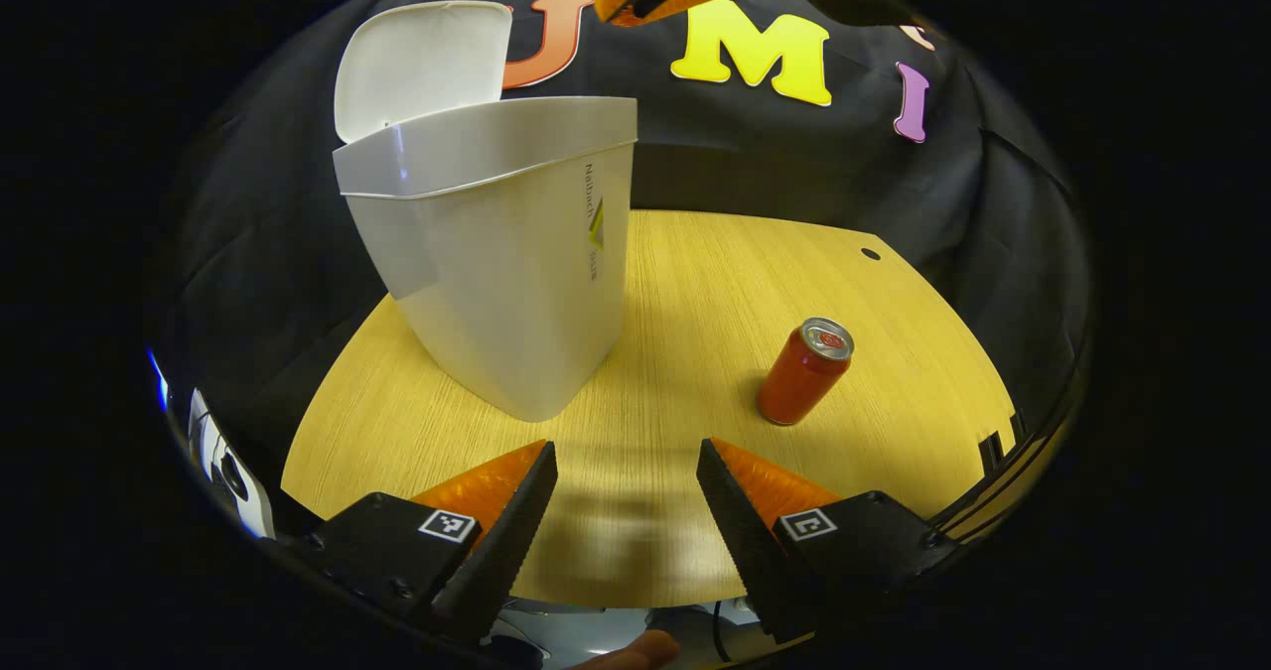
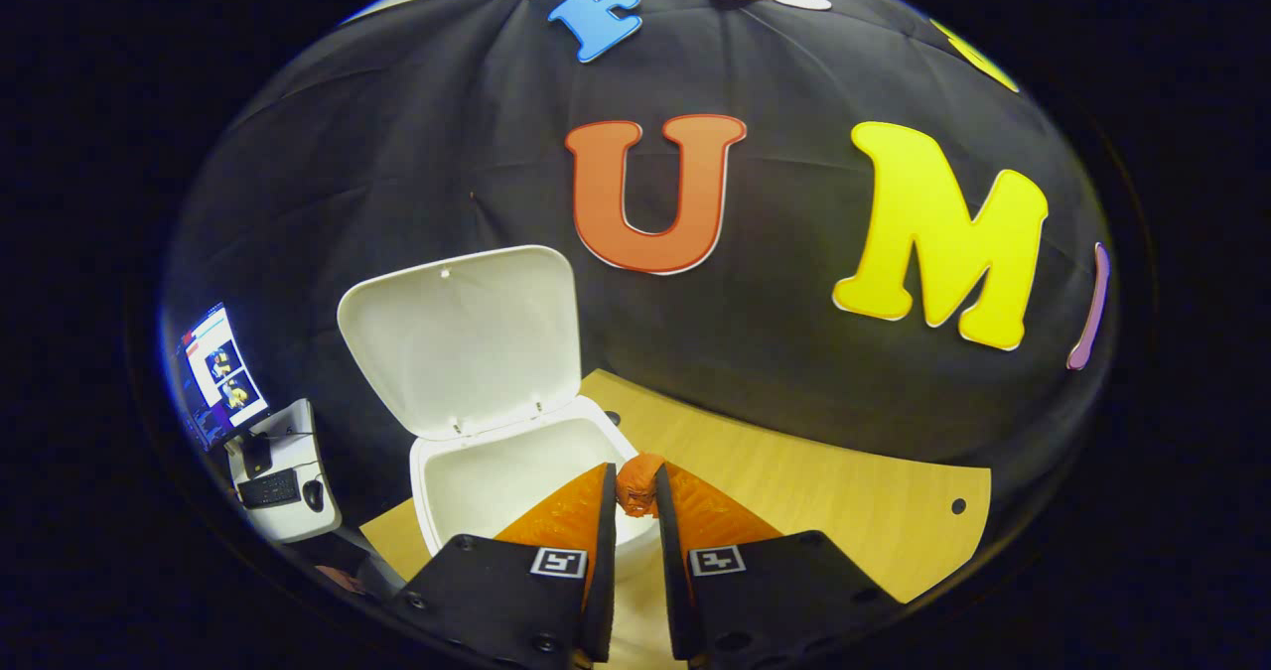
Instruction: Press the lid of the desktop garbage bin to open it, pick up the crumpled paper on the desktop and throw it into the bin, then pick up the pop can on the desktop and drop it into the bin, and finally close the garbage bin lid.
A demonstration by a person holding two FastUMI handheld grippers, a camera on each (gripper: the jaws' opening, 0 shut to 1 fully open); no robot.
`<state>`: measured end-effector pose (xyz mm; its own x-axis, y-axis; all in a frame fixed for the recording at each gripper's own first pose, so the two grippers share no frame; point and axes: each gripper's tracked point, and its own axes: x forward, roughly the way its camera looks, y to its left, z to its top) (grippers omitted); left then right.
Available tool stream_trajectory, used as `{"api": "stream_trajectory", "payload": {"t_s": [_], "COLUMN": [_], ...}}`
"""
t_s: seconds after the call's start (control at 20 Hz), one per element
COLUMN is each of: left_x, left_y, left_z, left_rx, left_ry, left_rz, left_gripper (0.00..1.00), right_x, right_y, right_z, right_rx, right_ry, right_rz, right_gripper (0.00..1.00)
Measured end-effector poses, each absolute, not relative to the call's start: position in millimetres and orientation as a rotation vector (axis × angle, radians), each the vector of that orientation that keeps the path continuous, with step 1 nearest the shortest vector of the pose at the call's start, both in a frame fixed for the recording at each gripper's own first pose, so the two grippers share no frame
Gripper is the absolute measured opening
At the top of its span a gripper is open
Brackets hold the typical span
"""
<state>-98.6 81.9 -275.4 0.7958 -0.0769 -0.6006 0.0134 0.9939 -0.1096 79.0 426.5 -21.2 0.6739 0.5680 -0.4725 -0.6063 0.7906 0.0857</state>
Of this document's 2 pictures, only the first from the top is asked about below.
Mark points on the red pop can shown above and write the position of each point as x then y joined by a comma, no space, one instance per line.
799,382

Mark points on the white side table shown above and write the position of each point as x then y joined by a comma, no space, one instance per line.
253,506

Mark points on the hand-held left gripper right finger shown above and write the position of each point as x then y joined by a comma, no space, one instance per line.
740,541

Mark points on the white desktop garbage bin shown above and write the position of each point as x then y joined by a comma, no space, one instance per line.
496,283

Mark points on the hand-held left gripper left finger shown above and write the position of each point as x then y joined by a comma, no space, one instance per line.
506,541

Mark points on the wooden desktop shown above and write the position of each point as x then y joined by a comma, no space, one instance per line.
695,352

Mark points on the black backdrop cloth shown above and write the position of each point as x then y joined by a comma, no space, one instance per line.
755,154

